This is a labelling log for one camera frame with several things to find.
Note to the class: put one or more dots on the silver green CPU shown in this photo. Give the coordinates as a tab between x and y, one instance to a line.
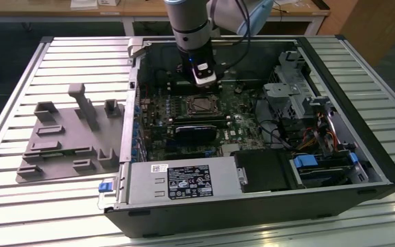
202	104

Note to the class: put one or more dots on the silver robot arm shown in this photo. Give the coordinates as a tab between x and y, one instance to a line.
187	25

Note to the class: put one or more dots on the metal CPU socket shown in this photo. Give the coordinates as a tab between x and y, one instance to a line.
186	115

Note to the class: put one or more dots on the black RAM slot white clips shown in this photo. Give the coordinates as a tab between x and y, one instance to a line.
200	122

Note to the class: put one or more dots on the silver coin battery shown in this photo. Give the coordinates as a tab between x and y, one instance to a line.
238	90

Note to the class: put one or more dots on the black graphics card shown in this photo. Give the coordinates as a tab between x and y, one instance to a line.
194	135

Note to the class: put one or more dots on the green motherboard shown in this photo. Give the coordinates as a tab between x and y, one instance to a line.
246	121

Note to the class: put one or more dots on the silver perforated drive cage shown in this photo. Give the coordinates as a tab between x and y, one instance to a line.
283	105

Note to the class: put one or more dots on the small white box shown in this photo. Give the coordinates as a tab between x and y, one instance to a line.
108	2

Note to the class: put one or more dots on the small silver heatsink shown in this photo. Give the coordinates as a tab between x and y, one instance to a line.
231	149

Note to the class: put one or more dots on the grey parts rack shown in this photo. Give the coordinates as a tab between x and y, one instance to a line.
71	139

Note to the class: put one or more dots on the black plastic shroud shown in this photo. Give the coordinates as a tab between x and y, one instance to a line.
266	172

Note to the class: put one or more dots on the silver power supply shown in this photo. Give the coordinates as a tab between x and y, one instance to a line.
150	190

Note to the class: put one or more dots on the blue disk carrier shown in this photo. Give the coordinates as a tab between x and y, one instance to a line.
306	162

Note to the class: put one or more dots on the blue case latch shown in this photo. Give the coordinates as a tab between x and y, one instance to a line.
104	187

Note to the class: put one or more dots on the wooden cabinet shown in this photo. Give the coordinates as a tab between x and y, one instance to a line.
373	25

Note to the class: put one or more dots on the hard disk drive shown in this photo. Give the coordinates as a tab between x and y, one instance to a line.
321	177

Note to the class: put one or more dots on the black silver PC case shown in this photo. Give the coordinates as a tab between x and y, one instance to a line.
252	213

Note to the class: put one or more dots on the blue plastic clip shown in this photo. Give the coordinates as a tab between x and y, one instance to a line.
354	159

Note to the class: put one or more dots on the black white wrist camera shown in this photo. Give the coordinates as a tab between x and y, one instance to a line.
204	74

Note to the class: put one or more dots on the wooden desk white frame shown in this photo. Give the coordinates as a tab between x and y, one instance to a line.
47	13

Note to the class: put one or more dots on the silver metal bracket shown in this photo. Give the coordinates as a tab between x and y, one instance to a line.
345	131

